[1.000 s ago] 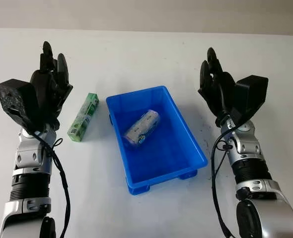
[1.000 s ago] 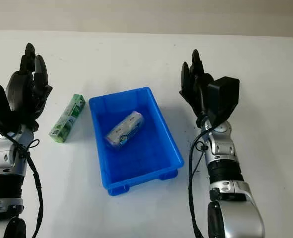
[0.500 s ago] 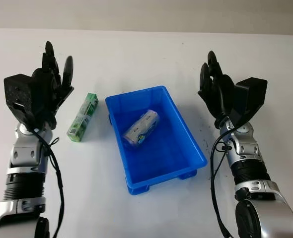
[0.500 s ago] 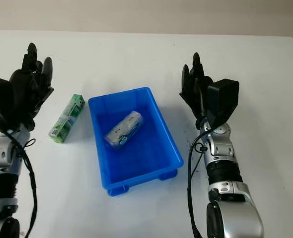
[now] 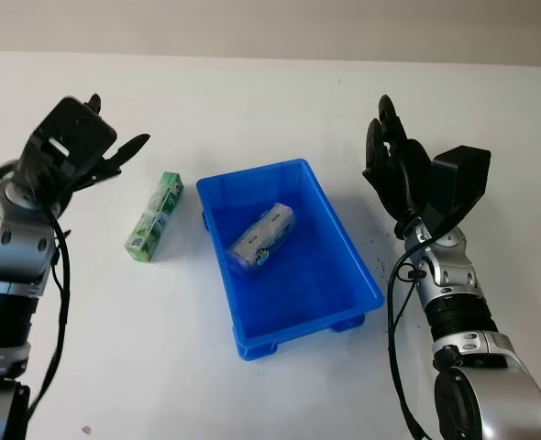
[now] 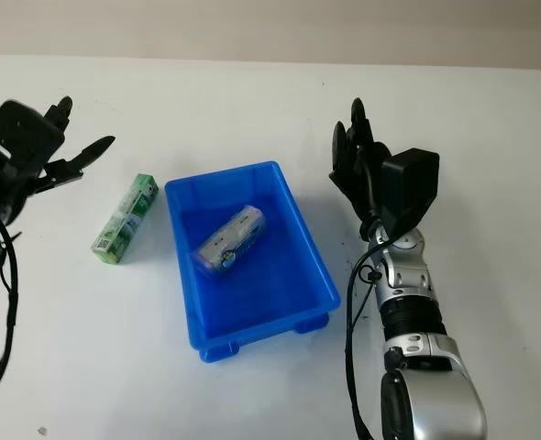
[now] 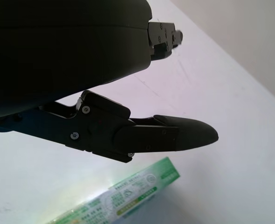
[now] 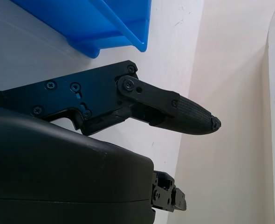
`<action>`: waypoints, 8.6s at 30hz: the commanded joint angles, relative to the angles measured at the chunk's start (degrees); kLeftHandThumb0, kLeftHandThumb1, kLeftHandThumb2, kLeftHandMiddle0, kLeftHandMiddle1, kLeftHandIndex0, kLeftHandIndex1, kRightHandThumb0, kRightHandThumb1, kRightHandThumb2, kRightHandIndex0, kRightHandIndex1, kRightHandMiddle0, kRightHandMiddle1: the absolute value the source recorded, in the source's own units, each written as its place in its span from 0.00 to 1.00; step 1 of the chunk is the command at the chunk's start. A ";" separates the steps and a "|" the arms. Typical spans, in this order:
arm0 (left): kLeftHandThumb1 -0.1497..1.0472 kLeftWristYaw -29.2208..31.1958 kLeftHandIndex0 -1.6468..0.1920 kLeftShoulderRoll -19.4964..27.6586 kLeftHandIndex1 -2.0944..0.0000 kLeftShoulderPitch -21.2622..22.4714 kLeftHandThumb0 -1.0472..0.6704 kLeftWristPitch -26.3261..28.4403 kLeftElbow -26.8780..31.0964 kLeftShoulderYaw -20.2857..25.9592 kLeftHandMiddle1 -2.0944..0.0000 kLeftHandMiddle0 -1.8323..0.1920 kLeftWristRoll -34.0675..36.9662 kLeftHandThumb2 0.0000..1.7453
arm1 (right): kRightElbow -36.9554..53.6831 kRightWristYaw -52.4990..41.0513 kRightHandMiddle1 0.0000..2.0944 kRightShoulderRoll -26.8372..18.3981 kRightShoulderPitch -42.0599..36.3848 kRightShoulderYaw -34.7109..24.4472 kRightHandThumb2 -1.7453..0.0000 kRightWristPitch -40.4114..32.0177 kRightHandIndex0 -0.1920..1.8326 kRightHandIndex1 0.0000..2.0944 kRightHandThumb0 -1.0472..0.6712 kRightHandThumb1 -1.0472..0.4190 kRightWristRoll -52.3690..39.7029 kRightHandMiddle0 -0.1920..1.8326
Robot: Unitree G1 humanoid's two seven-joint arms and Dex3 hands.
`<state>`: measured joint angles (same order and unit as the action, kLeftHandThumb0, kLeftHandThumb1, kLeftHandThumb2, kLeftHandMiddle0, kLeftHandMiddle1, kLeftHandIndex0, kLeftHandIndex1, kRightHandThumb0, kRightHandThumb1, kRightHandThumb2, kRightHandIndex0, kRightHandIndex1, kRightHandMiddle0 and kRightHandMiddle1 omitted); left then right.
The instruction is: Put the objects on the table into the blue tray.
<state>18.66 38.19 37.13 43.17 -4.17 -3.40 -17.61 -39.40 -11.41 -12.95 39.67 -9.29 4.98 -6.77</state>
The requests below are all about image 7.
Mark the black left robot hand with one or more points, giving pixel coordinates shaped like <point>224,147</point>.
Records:
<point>58,46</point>

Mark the green toothpaste box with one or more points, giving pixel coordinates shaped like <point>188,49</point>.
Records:
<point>132,196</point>

